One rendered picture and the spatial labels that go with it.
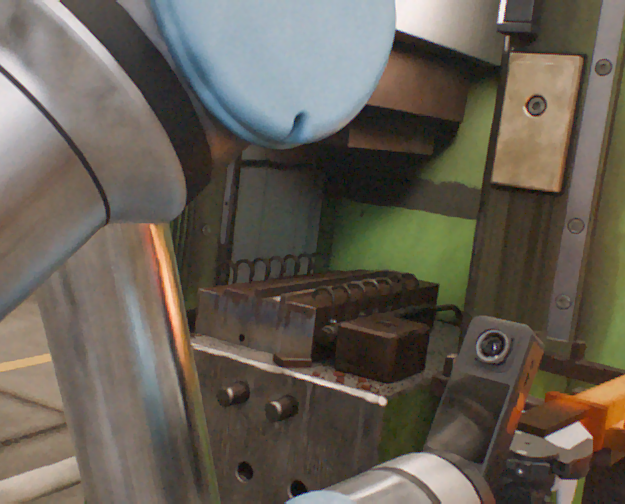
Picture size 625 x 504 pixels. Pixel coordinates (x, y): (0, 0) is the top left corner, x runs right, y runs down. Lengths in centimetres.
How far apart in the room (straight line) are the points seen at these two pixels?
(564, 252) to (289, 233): 57
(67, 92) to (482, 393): 38
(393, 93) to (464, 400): 79
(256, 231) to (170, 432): 105
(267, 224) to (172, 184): 127
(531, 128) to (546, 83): 6
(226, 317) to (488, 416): 77
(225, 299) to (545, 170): 47
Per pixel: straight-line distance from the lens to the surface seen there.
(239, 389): 122
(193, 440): 53
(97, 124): 29
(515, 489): 62
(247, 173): 150
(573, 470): 65
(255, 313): 128
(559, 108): 122
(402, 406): 118
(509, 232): 125
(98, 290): 47
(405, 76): 136
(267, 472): 124
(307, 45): 31
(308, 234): 169
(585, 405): 76
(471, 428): 59
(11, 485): 152
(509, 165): 123
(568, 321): 124
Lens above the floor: 122
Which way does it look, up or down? 8 degrees down
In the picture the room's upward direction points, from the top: 7 degrees clockwise
